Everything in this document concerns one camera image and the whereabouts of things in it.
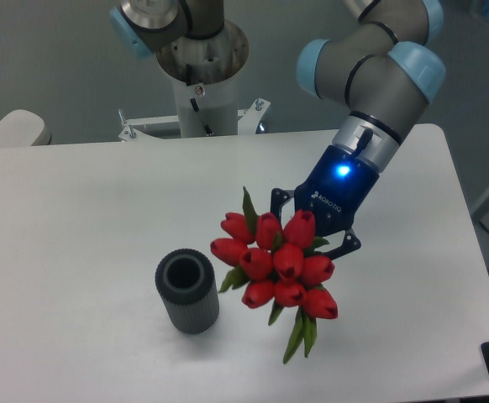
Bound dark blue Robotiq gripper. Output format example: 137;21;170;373
270;145;379;261

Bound dark grey ribbed vase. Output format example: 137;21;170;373
155;249;219;334

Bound red tulip bouquet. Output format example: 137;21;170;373
210;192;339;363

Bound beige chair armrest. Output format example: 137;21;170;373
0;109;52;149

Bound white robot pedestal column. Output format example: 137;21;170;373
155;20;249;122

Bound white metal base frame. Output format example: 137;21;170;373
118;97;271;142

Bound black cable on pedestal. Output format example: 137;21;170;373
189;97;215;137

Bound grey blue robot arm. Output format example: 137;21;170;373
110;1;445;259

